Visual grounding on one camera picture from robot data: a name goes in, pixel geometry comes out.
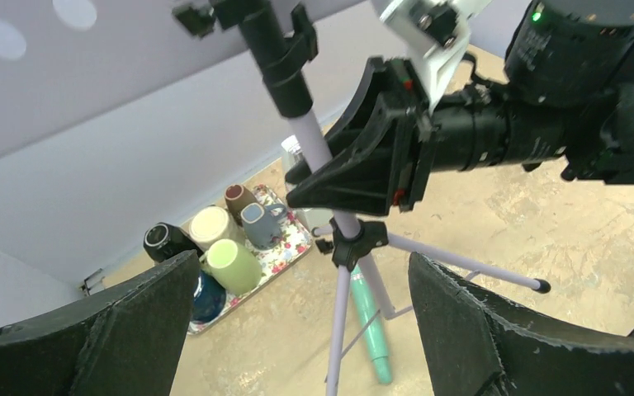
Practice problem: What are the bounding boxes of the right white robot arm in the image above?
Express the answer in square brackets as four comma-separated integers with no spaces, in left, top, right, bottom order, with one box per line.
[286,1,634,216]

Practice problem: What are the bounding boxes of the teal cylindrical tool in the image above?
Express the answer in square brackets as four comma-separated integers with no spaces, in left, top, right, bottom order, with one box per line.
[350,266,393,384]

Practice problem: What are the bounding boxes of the brown mug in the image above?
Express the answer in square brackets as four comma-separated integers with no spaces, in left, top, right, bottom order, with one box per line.
[224,184,258,225]

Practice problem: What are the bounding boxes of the cream mug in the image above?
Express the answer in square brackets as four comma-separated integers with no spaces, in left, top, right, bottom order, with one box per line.
[188,205,245,251]

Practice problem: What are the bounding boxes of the green mug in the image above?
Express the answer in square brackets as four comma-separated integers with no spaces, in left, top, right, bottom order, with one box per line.
[205,238,263,295]

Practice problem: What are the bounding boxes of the floral tray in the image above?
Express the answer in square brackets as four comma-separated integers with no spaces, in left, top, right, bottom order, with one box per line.
[187,210,312,335]

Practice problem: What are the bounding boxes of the white metronome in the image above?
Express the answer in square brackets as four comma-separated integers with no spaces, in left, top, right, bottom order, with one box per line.
[281,135,333,230]

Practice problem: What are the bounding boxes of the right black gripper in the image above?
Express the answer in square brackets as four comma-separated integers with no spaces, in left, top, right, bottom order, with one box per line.
[286,58,567,216]

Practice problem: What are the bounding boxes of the black mug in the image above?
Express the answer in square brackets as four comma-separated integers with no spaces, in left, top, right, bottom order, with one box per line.
[143,222,205,264]

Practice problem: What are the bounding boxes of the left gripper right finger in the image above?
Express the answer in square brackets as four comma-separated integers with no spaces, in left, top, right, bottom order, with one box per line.
[408,252,634,395]

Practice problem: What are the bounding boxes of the dark blue mug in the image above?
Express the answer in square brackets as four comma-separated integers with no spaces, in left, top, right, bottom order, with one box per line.
[192,271,227,323]

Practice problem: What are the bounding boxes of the grey mug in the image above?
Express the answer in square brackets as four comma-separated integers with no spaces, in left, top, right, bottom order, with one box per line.
[240,203,288,250]

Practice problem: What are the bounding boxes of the aluminium frame rail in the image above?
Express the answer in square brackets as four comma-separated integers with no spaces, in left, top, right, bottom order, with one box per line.
[79,268,106,296]

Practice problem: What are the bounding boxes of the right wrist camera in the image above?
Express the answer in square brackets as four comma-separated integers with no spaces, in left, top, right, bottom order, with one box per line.
[370,0,490,111]

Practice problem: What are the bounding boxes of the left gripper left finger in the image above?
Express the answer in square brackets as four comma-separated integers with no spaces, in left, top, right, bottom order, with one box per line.
[0,251,201,395]

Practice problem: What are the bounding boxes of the perforated music stand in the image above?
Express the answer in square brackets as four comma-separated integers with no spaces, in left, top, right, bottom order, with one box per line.
[0,0,552,396]

